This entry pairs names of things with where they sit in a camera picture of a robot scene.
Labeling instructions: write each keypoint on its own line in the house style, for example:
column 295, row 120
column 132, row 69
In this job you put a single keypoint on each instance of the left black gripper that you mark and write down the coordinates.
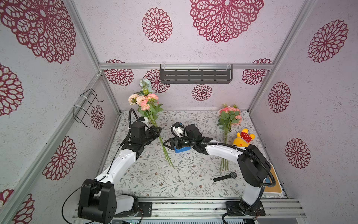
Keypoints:
column 154, row 129

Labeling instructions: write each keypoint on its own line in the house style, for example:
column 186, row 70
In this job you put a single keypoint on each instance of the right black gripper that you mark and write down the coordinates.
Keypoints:
column 174, row 142

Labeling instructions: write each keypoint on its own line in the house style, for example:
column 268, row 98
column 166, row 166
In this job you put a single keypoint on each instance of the blue tape dispenser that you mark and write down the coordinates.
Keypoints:
column 181, row 150

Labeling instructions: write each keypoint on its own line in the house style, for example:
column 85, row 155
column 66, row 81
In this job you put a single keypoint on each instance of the pink rose bouquet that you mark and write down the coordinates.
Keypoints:
column 148, row 107
column 229, row 116

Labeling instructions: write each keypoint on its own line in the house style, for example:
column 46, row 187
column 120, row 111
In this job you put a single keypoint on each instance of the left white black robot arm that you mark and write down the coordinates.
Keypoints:
column 98, row 201

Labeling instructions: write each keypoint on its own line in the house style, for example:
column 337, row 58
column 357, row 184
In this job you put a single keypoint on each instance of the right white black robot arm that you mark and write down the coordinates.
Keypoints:
column 254, row 167

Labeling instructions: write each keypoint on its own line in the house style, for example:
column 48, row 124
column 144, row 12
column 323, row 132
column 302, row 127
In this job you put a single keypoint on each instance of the floral patterned table mat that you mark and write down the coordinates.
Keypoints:
column 192, row 174

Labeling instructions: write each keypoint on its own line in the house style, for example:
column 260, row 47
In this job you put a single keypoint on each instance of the yellow plush toy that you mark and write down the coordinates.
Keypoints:
column 244, row 138

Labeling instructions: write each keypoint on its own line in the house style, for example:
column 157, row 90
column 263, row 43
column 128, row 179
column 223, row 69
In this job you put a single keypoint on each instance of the black wristwatch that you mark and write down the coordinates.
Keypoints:
column 231, row 175

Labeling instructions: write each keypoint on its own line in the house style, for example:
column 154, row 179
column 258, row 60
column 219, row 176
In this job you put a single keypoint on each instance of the wooden tray white rim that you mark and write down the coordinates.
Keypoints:
column 277, row 189

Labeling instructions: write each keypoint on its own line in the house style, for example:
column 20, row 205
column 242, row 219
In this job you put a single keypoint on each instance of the black wire wall rack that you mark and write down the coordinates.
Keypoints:
column 81, row 111

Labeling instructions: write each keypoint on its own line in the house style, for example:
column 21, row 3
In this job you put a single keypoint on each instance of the dark grey wall shelf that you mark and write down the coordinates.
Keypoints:
column 195, row 76

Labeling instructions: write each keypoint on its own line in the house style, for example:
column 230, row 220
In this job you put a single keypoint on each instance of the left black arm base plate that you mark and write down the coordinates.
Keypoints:
column 145, row 208

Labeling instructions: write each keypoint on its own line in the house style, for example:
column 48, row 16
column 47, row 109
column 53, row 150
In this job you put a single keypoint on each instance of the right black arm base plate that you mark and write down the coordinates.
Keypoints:
column 241, row 208

